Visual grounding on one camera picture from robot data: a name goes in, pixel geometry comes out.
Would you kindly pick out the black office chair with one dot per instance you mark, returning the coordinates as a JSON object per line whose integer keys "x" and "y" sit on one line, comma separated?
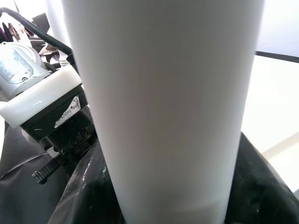
{"x": 41, "y": 19}

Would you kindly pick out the white plastic table top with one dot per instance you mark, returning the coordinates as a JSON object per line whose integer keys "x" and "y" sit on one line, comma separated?
{"x": 268, "y": 105}

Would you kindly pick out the black padded bed cover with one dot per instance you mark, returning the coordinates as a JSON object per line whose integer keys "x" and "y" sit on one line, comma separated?
{"x": 18, "y": 186}

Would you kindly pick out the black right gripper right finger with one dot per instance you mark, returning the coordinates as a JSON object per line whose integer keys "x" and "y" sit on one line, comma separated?
{"x": 261, "y": 191}

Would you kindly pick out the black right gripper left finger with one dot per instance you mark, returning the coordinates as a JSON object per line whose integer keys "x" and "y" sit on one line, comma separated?
{"x": 88, "y": 193}

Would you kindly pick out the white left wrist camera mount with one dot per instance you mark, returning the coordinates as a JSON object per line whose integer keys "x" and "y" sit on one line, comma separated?
{"x": 39, "y": 95}

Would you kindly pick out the beige cloth pile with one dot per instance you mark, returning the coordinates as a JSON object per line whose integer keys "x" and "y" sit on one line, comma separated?
{"x": 49, "y": 50}

